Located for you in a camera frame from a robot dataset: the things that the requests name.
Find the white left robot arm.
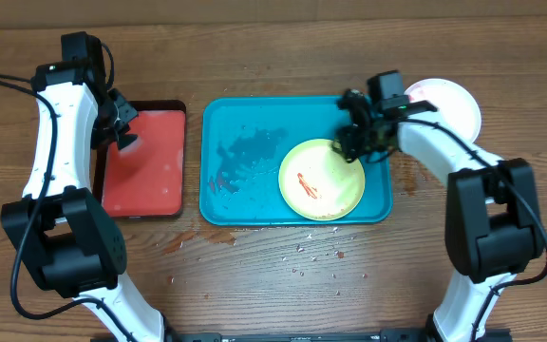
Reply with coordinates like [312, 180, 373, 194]
[0, 60, 179, 341]

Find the black tray with red water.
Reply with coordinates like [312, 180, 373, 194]
[92, 100, 186, 219]

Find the yellow-green plate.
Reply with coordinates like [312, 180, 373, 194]
[278, 139, 366, 221]

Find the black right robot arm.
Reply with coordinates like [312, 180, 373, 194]
[333, 86, 547, 342]

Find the white plate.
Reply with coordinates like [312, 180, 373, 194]
[405, 78, 481, 143]

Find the blue plastic tray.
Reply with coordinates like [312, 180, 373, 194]
[199, 94, 394, 227]

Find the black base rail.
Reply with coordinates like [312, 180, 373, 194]
[90, 327, 513, 342]

